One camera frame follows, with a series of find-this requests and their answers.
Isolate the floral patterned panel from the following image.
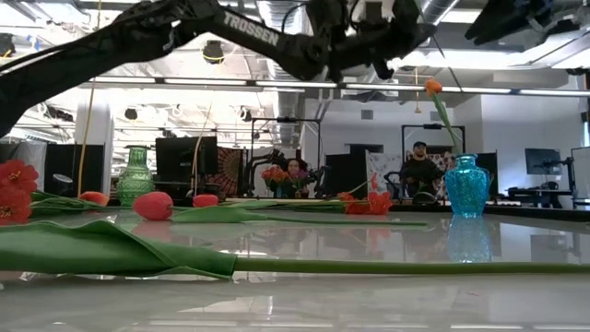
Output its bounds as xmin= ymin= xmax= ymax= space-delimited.
xmin=366 ymin=151 xmax=457 ymax=199

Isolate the patterned wall tapestry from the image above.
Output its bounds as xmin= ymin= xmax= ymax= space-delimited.
xmin=206 ymin=147 xmax=244 ymax=197

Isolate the blue textured glass vase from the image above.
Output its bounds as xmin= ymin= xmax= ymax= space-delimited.
xmin=444 ymin=153 xmax=490 ymax=219

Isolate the yellow cable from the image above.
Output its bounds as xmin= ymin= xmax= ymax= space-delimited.
xmin=77 ymin=0 xmax=102 ymax=197

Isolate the black round lamp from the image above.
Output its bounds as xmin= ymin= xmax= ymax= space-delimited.
xmin=52 ymin=173 xmax=75 ymax=197

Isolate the black background rig frame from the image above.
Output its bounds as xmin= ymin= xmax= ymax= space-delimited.
xmin=250 ymin=117 xmax=323 ymax=197
xmin=400 ymin=123 xmax=466 ymax=156

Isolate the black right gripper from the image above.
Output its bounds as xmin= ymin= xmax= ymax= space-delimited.
xmin=465 ymin=0 xmax=584 ymax=46

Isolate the black aluminium table frame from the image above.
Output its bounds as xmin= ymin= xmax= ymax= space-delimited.
xmin=391 ymin=202 xmax=590 ymax=223

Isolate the orange artificial tulip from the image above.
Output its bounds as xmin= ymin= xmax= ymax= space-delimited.
xmin=79 ymin=191 xmax=111 ymax=208
xmin=423 ymin=77 xmax=462 ymax=156

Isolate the black partition panel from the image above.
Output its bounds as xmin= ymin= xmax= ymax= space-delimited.
xmin=44 ymin=144 xmax=106 ymax=197
xmin=324 ymin=151 xmax=370 ymax=199

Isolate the dark background desk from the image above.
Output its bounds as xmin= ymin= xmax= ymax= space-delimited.
xmin=506 ymin=182 xmax=575 ymax=208

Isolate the silver ribbed air duct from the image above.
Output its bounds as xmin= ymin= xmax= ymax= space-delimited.
xmin=255 ymin=0 xmax=319 ymax=148

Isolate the red artificial tulip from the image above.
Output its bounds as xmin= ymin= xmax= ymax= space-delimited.
xmin=132 ymin=191 xmax=429 ymax=228
xmin=192 ymin=194 xmax=296 ymax=213
xmin=0 ymin=219 xmax=590 ymax=281

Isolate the black overhead camera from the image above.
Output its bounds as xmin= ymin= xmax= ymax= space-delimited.
xmin=202 ymin=40 xmax=226 ymax=65

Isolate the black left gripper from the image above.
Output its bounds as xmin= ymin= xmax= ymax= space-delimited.
xmin=303 ymin=0 xmax=437 ymax=83

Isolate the green glass vase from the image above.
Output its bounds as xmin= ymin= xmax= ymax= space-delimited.
xmin=114 ymin=146 xmax=157 ymax=208

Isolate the dark monitor on stand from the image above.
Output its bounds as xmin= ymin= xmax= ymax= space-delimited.
xmin=525 ymin=148 xmax=562 ymax=175

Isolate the black computer monitor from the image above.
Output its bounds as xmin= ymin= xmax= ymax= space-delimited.
xmin=155 ymin=136 xmax=219 ymax=184

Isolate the background flower bouquet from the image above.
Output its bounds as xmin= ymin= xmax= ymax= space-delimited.
xmin=261 ymin=165 xmax=310 ymax=199

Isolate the red small-blossom flower bunch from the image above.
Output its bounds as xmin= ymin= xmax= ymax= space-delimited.
xmin=239 ymin=172 xmax=394 ymax=216
xmin=0 ymin=160 xmax=116 ymax=228

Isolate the long ceiling light strip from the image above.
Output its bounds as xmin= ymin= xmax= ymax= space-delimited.
xmin=77 ymin=76 xmax=590 ymax=98

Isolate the person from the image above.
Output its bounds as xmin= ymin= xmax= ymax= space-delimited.
xmin=396 ymin=141 xmax=443 ymax=204
xmin=280 ymin=157 xmax=311 ymax=199

